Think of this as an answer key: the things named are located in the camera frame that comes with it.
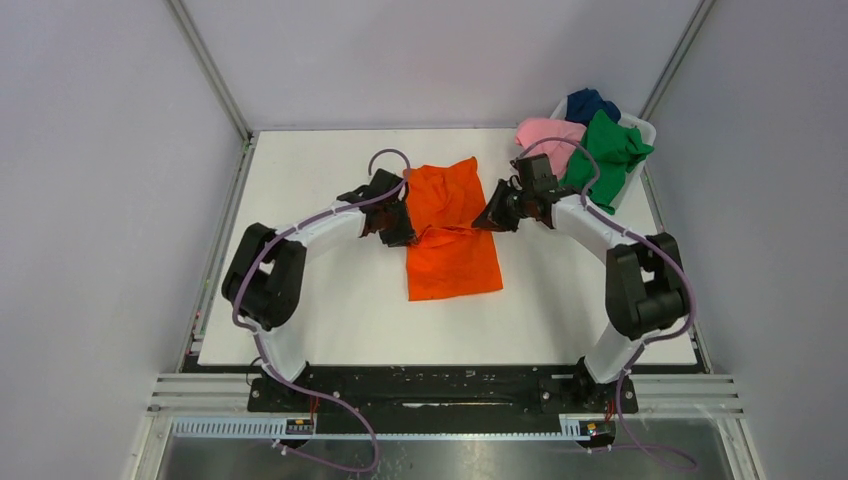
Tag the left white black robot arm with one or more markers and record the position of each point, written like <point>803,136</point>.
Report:
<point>264,280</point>

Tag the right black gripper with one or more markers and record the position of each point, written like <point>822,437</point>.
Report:
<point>494,217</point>

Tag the white plastic laundry basket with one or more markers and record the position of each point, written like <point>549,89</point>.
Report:
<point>582,170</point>

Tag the white slotted cable duct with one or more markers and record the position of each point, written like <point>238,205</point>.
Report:
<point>297,429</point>

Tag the navy blue t shirt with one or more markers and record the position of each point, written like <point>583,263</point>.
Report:
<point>583,105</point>

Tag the pink t shirt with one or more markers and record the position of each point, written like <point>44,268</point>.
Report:
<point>540,133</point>

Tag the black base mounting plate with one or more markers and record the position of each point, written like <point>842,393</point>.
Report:
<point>508,400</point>

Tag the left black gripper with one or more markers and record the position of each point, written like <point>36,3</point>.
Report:
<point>405,234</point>

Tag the green t shirt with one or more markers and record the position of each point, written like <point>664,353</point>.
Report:
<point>617,151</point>

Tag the orange t shirt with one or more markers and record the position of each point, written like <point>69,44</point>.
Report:
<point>449,258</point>

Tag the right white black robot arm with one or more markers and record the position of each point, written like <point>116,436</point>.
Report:
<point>645,293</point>

